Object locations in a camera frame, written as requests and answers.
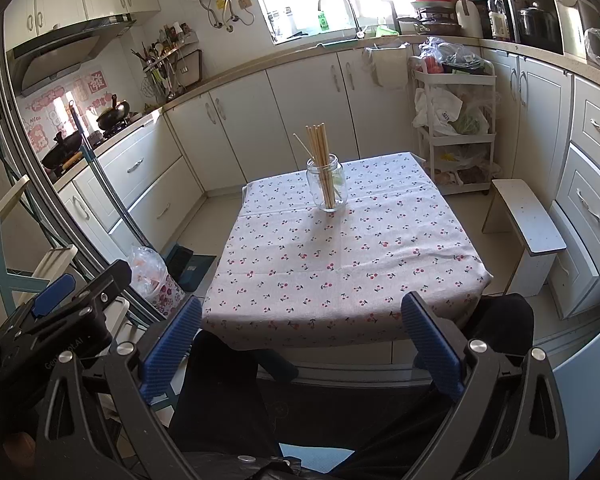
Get cherry print tablecloth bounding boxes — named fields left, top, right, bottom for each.
left=200, top=151, right=496, bottom=352

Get stack of pans and bowls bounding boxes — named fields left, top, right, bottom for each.
left=407, top=0, right=461, bottom=36

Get person's left leg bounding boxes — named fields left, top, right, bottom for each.
left=170, top=330, right=301, bottom=461

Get clear glass jar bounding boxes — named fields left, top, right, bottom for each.
left=306, top=154, right=348, bottom=212

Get steel range hood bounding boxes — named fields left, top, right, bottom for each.
left=10, top=16, right=137, bottom=93

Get white wooden stool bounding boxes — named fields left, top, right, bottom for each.
left=481, top=178, right=567, bottom=297

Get black cooking pot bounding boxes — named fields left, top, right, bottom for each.
left=517, top=0, right=556, bottom=51

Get white lower kitchen cabinets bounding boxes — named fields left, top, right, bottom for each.
left=55, top=40, right=600, bottom=321

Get bundle of wooden chopsticks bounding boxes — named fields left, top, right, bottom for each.
left=293, top=122, right=337, bottom=211

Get white hanging bag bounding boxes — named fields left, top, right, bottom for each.
left=362, top=45, right=411, bottom=91

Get grey mop handle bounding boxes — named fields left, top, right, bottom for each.
left=69, top=101, right=156, bottom=253

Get clear plastic bag of goods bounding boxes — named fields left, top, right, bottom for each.
left=420, top=37, right=483, bottom=73

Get teal wooden folding chair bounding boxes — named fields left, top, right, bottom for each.
left=0, top=100, right=78, bottom=311

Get white kitchen appliance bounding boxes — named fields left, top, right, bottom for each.
left=550, top=0, right=600, bottom=61

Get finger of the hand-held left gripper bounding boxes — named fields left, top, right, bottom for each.
left=10, top=260, right=132, bottom=346
left=0, top=274, right=77, bottom=333

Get crumpled clear plastic bag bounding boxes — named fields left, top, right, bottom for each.
left=584, top=27, right=600, bottom=71

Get white plastic jug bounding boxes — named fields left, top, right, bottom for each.
left=454, top=0, right=483, bottom=38

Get black wok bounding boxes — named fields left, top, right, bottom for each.
left=96, top=95, right=131, bottom=130
left=41, top=131, right=83, bottom=170

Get light blue seat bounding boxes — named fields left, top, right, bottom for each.
left=279, top=442, right=356, bottom=473

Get beige kitchen countertop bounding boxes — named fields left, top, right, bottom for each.
left=55, top=35, right=600, bottom=181

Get floral print bag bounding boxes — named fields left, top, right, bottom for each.
left=147, top=270, right=186, bottom=318

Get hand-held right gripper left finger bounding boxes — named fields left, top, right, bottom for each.
left=35, top=296, right=203, bottom=480

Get wall utensil rack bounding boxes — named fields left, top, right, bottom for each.
left=130, top=22, right=203, bottom=103

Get white plastic bag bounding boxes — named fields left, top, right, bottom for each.
left=412, top=87, right=463, bottom=136

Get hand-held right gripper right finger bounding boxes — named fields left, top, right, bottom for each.
left=401, top=291, right=566, bottom=480

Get white trolley cart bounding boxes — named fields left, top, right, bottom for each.
left=411, top=52, right=498, bottom=196

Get pink wall stickers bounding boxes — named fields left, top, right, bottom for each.
left=25, top=70, right=106, bottom=153

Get chrome kitchen faucet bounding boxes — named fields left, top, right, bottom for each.
left=317, top=0, right=365, bottom=38

